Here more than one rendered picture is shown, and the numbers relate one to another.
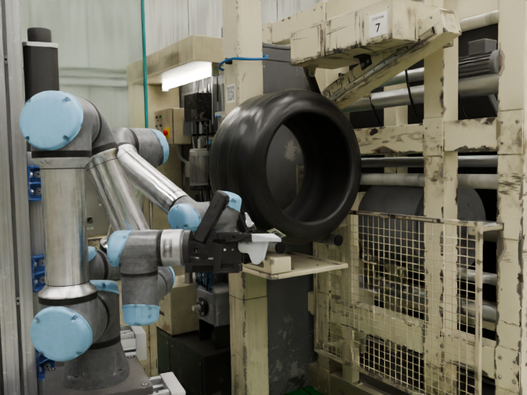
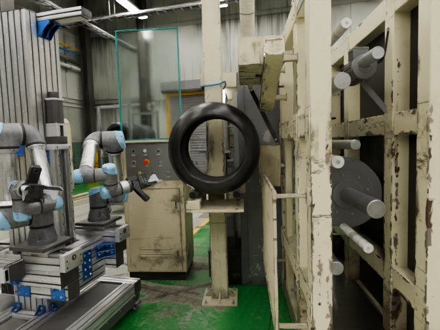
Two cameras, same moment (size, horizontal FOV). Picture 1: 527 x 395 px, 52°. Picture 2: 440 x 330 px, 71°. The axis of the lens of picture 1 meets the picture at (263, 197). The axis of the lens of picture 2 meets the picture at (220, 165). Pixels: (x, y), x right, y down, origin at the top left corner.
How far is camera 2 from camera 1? 1.50 m
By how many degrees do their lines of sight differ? 38
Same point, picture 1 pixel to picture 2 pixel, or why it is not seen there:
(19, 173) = not seen: hidden behind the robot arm
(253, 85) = (215, 99)
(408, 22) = (253, 52)
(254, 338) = (216, 245)
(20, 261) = not seen: hidden behind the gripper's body
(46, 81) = (51, 114)
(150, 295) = (18, 208)
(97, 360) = (32, 234)
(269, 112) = (183, 118)
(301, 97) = (205, 107)
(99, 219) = (158, 172)
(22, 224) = not seen: hidden behind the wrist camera
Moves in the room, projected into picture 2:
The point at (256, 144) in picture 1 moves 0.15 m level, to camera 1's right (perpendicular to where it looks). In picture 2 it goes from (173, 136) to (191, 135)
